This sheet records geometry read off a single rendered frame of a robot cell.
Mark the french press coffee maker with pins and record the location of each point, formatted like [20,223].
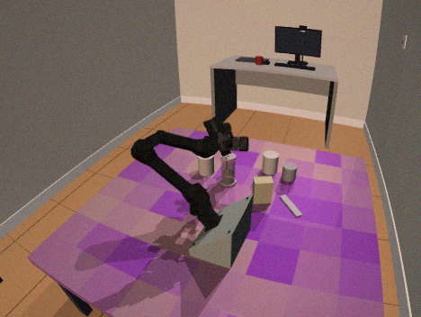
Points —
[228,170]

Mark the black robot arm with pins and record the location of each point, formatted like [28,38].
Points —
[195,195]

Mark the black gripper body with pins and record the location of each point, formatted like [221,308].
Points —
[242,143]

